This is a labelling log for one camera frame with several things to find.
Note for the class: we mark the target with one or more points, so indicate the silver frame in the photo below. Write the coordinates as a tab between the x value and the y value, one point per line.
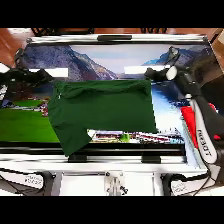
100	168

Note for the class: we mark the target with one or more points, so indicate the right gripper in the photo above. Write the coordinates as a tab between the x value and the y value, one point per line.
156	74

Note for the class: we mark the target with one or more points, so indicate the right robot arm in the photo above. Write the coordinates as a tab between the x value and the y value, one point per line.
208	130

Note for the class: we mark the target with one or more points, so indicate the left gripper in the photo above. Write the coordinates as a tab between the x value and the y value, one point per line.
41	76

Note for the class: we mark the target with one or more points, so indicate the green T-shirt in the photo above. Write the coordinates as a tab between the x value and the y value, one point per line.
103	110

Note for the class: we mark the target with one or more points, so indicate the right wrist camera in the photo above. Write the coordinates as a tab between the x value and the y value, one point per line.
173	53

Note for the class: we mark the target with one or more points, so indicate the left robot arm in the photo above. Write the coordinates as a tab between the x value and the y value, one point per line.
16	77

